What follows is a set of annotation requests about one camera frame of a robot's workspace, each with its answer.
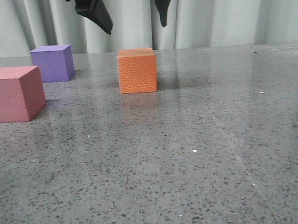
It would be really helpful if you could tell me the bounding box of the red foam cube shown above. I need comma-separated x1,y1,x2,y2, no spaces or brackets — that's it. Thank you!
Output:
0,66,46,123

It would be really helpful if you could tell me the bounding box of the orange foam cube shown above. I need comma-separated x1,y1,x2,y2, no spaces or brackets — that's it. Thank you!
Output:
117,48,157,94

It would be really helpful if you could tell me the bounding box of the pale green curtain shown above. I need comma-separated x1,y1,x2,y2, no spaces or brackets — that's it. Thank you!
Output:
0,0,298,57

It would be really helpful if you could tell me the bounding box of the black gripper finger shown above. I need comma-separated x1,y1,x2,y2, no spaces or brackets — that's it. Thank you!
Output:
155,0,171,28
75,0,113,34

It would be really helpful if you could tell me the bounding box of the purple foam cube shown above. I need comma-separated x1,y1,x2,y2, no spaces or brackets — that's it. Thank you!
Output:
30,45,75,83

